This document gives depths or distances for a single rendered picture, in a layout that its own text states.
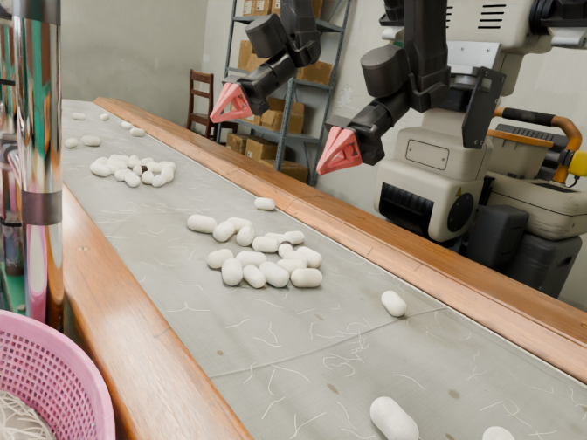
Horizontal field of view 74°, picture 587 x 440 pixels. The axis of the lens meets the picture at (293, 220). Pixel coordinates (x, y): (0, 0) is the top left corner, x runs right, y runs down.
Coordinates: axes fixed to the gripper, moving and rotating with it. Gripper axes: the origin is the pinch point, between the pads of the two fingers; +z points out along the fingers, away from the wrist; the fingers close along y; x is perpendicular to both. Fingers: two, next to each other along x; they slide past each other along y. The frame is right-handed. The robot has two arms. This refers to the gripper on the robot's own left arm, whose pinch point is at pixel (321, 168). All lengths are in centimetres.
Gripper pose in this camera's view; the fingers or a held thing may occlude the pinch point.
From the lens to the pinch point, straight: 64.3
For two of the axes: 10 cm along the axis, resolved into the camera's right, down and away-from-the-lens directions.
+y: 6.2, 3.7, -6.9
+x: 3.6, 6.5, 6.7
